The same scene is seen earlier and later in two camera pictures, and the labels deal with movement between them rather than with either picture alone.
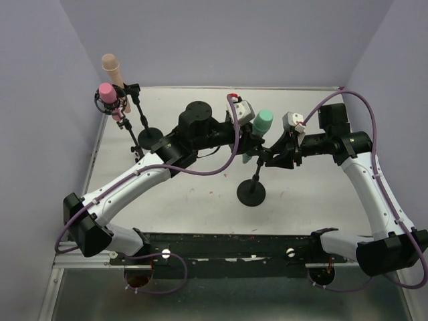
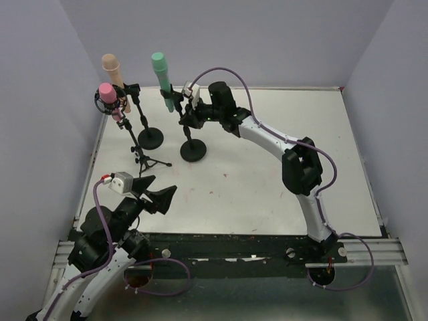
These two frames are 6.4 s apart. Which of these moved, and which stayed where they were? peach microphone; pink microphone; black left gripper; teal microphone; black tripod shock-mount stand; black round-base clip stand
Moved: black left gripper; teal microphone
Stayed: peach microphone; pink microphone; black round-base clip stand; black tripod shock-mount stand
